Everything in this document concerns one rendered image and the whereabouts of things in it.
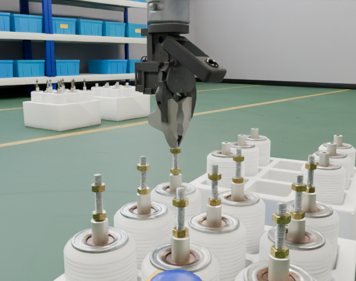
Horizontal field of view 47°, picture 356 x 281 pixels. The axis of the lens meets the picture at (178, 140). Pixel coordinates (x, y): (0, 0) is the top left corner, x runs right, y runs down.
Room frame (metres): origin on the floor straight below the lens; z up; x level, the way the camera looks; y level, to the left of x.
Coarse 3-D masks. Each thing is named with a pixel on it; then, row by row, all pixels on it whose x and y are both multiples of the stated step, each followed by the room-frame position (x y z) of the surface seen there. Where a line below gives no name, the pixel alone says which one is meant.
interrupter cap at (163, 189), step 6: (156, 186) 0.73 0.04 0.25; (162, 186) 0.73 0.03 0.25; (168, 186) 0.74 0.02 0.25; (186, 186) 0.74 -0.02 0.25; (192, 186) 0.74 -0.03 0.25; (162, 192) 0.70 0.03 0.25; (168, 192) 0.70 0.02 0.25; (174, 192) 0.70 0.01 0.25; (186, 192) 0.70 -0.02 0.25; (192, 192) 0.70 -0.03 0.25
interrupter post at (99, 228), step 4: (92, 220) 0.51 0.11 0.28; (104, 220) 0.51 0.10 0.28; (92, 224) 0.50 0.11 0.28; (96, 224) 0.50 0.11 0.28; (100, 224) 0.50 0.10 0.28; (104, 224) 0.50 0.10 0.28; (92, 228) 0.50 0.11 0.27; (96, 228) 0.50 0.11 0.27; (100, 228) 0.50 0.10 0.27; (104, 228) 0.50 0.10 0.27; (92, 232) 0.50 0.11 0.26; (96, 232) 0.50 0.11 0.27; (100, 232) 0.50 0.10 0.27; (104, 232) 0.50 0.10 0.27; (92, 236) 0.50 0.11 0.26; (96, 236) 0.50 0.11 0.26; (100, 236) 0.50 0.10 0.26; (104, 236) 0.50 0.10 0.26; (108, 236) 0.51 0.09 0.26; (92, 240) 0.50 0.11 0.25; (96, 240) 0.50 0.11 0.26; (100, 240) 0.50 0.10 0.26; (104, 240) 0.50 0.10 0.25
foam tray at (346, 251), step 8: (344, 240) 0.66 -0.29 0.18; (352, 240) 0.66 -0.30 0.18; (344, 248) 0.63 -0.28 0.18; (352, 248) 0.63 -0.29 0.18; (248, 256) 0.60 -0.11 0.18; (256, 256) 0.60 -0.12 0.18; (336, 256) 0.65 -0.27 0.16; (344, 256) 0.60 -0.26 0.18; (352, 256) 0.60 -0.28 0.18; (248, 264) 0.60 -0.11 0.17; (336, 264) 0.58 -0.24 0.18; (344, 264) 0.58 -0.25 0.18; (352, 264) 0.58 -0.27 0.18; (336, 272) 0.55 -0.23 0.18; (344, 272) 0.55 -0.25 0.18; (352, 272) 0.55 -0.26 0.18; (56, 280) 0.53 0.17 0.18; (64, 280) 0.53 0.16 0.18; (336, 280) 0.53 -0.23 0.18; (344, 280) 0.53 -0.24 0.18; (352, 280) 0.53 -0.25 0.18
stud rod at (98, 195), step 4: (96, 176) 0.51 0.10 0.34; (100, 176) 0.51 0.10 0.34; (96, 180) 0.51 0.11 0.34; (100, 180) 0.51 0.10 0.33; (96, 184) 0.51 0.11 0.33; (100, 184) 0.51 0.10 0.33; (96, 192) 0.51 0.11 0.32; (100, 192) 0.51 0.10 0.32; (96, 196) 0.51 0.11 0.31; (100, 196) 0.51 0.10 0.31; (96, 200) 0.51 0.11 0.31; (100, 200) 0.51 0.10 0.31; (96, 204) 0.51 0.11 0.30; (100, 204) 0.51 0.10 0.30; (96, 208) 0.51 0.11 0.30; (100, 208) 0.51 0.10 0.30; (96, 212) 0.51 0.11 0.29; (100, 212) 0.51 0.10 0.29; (96, 220) 0.51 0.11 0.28; (100, 220) 0.51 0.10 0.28
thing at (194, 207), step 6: (156, 192) 0.71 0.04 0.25; (198, 192) 0.71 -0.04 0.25; (156, 198) 0.69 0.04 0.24; (162, 198) 0.69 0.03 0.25; (168, 198) 0.68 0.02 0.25; (192, 198) 0.69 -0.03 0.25; (198, 198) 0.70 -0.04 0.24; (168, 204) 0.68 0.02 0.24; (192, 204) 0.69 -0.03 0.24; (198, 204) 0.70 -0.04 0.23; (174, 210) 0.68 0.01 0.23; (186, 210) 0.68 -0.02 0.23; (192, 210) 0.69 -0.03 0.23; (198, 210) 0.70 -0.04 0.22; (174, 216) 0.68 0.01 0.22; (186, 216) 0.68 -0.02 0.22; (174, 222) 0.68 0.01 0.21
